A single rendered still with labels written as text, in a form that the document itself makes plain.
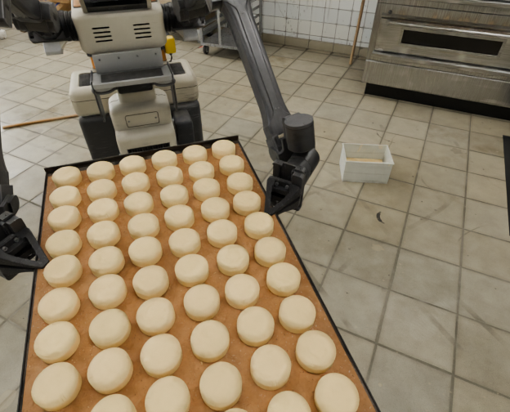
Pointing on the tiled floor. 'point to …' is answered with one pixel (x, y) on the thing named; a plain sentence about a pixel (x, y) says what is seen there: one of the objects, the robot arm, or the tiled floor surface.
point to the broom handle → (39, 121)
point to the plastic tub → (365, 163)
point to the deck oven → (453, 55)
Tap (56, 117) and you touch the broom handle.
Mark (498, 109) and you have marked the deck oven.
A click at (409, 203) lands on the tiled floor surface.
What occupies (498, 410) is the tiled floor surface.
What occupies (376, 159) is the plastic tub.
